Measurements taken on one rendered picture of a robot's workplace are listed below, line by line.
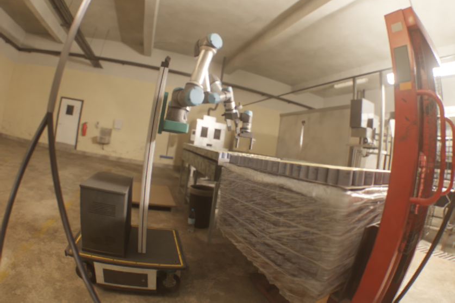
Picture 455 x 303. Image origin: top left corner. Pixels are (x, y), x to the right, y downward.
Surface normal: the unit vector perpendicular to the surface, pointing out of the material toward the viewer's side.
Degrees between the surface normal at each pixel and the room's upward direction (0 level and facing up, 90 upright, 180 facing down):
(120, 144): 90
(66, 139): 90
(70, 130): 90
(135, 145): 90
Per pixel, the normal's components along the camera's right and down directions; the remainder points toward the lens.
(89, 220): 0.33, -0.01
